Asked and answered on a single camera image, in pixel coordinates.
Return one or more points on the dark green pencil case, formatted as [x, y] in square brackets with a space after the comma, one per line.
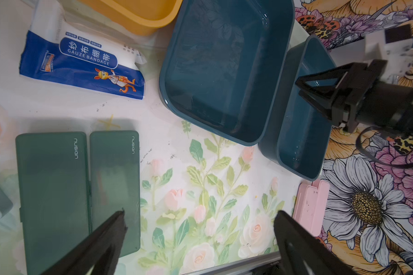
[115, 182]
[53, 177]

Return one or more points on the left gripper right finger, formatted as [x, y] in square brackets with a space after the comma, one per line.
[301, 253]

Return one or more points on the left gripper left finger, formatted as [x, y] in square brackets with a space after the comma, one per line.
[98, 254]

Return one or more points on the aluminium front rail frame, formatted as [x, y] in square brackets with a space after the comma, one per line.
[242, 267]

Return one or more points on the blue white gauze bandage pack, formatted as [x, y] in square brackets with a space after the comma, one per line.
[56, 51]

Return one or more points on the small teal plastic tray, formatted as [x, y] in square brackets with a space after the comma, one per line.
[223, 63]

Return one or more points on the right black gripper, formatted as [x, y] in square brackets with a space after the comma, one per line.
[353, 94]

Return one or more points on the left pink pencil case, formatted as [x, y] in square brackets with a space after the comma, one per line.
[311, 201]

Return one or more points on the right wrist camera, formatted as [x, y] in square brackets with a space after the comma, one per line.
[393, 46]

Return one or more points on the large teal plastic tray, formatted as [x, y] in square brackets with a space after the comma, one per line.
[297, 135]

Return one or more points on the yellow plastic tray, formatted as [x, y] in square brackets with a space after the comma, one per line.
[142, 18]

